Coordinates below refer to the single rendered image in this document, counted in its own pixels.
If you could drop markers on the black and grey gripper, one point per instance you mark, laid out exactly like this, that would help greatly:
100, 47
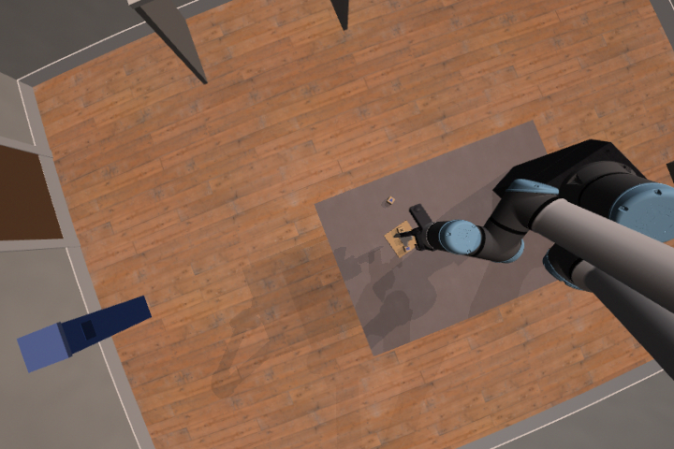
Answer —
408, 235

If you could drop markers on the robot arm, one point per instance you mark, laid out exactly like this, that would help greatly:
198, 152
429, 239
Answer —
610, 250

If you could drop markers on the orange flat mat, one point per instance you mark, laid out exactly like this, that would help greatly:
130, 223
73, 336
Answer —
395, 243

